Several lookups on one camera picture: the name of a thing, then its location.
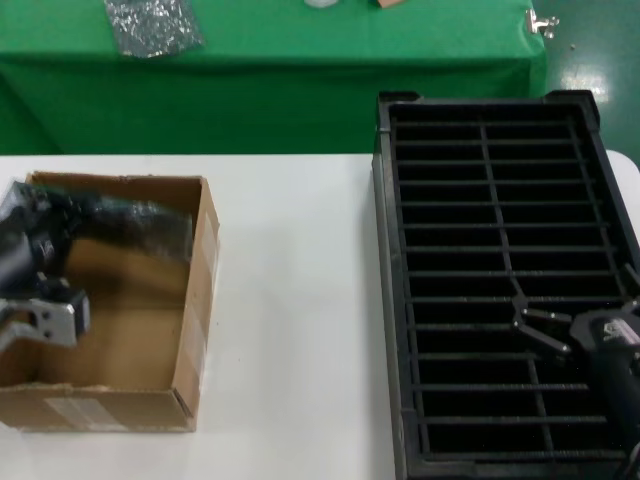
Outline green cloth covered table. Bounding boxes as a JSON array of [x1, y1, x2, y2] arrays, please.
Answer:
[[0, 0, 549, 156]]

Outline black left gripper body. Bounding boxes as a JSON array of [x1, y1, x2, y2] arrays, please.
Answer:
[[0, 182, 81, 297]]

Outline open brown cardboard box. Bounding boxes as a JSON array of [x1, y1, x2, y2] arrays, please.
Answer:
[[0, 171, 221, 432]]

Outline translucent grey anti-static bag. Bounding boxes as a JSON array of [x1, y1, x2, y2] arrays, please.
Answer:
[[49, 187, 197, 266]]

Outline crumpled silver anti-static bag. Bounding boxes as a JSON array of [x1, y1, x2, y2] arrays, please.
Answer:
[[103, 0, 205, 59]]

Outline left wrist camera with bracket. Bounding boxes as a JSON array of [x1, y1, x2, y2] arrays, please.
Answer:
[[0, 288, 92, 354]]

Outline silver metal binder clip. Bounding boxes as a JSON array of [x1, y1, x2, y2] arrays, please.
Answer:
[[524, 8, 561, 40]]

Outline black slotted plastic container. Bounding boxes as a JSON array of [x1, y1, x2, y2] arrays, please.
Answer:
[[372, 89, 640, 480]]

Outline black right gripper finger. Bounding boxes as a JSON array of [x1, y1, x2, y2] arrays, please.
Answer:
[[512, 319, 571, 359], [510, 293, 574, 327]]

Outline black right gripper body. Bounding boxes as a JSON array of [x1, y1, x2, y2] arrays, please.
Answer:
[[569, 304, 640, 446]]

